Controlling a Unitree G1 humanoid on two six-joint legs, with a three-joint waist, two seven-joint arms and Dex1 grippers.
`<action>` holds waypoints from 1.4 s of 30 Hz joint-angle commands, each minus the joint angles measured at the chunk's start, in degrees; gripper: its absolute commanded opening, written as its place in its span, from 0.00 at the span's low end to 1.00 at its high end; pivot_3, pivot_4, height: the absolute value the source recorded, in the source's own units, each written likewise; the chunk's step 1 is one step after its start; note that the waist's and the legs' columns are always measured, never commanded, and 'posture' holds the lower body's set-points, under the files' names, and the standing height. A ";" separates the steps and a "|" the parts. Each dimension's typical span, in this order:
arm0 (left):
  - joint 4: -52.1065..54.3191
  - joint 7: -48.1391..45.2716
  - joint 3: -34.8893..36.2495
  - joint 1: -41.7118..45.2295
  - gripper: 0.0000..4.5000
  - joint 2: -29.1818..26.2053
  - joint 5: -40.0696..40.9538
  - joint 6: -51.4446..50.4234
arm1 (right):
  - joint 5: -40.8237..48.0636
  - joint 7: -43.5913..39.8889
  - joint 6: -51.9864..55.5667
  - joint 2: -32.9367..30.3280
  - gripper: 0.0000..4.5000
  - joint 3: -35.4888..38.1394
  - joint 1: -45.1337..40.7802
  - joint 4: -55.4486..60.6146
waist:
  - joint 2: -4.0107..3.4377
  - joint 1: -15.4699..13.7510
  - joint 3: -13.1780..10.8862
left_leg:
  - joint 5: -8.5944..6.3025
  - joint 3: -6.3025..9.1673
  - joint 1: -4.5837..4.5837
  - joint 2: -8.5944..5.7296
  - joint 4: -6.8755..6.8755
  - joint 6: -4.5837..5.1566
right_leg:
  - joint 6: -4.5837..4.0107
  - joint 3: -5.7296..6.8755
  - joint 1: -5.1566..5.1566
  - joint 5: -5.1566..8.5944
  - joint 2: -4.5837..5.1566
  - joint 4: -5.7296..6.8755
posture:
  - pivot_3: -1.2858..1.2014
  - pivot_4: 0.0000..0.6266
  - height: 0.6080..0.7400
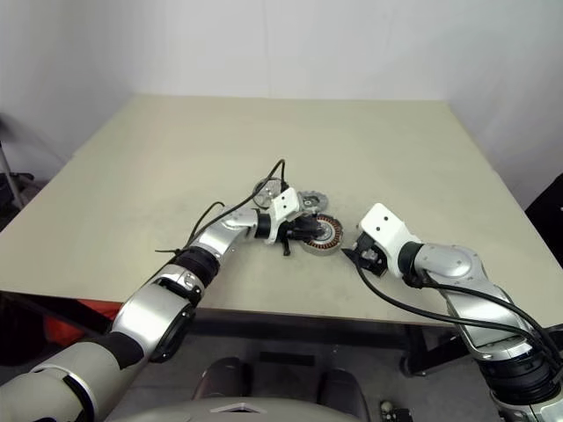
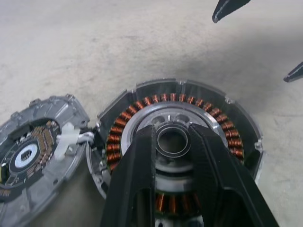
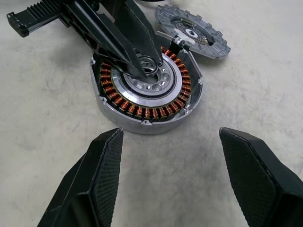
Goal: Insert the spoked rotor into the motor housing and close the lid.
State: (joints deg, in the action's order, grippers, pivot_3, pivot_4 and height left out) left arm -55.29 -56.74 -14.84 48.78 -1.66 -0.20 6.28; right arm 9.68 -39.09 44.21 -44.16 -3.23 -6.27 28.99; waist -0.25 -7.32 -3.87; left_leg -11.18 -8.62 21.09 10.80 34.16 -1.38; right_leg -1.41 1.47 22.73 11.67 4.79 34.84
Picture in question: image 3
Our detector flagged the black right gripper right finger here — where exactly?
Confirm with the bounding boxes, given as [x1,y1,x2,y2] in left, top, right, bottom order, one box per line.
[219,127,303,227]

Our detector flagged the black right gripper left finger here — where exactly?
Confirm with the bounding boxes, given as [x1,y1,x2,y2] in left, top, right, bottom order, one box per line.
[36,127,124,227]

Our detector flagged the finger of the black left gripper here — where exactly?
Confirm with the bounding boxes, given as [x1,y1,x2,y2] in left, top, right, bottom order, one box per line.
[115,0,164,68]
[60,0,149,80]

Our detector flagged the silver round motor lid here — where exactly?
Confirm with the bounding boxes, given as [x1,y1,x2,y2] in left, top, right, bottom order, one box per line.
[154,4,232,60]

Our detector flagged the silver spoked rotor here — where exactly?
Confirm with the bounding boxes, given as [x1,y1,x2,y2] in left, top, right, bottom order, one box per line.
[110,53,183,101]

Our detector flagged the silver motor housing copper windings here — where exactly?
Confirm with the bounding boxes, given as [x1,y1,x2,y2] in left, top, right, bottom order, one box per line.
[89,30,204,135]

